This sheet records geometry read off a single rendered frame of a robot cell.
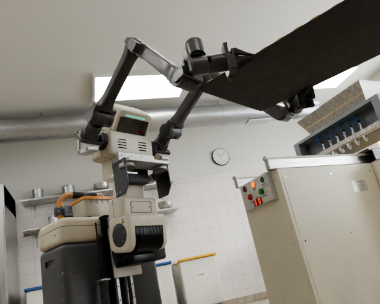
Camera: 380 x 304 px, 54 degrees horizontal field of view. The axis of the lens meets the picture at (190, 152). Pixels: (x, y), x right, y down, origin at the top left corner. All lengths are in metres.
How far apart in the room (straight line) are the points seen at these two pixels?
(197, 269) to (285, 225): 3.55
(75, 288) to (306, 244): 1.05
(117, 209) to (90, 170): 4.38
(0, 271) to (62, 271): 3.16
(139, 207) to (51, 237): 0.44
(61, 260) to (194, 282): 3.60
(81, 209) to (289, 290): 1.09
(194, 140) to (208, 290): 2.58
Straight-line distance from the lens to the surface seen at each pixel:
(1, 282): 4.96
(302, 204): 1.88
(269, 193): 1.87
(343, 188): 2.12
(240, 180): 2.09
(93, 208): 2.01
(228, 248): 6.19
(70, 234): 1.85
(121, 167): 1.69
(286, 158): 1.94
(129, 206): 1.75
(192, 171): 6.32
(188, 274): 5.28
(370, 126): 2.41
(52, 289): 1.92
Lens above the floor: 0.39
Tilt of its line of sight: 19 degrees up
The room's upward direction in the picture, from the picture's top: 12 degrees counter-clockwise
